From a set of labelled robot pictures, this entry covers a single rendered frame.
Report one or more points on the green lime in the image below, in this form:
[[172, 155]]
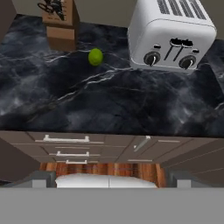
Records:
[[95, 57]]

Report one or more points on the white toaster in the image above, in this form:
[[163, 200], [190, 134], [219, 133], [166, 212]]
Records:
[[172, 35]]

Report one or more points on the white rounded block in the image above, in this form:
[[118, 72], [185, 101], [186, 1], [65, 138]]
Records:
[[105, 181]]

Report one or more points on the brown wooden knife block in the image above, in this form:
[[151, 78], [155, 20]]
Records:
[[61, 26]]

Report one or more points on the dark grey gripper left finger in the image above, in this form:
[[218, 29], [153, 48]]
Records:
[[43, 178]]

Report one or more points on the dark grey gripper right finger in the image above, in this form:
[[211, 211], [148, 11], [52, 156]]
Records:
[[180, 178]]

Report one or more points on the brown drawer front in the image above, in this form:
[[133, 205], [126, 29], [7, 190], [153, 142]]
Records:
[[46, 148], [96, 159], [96, 138]]

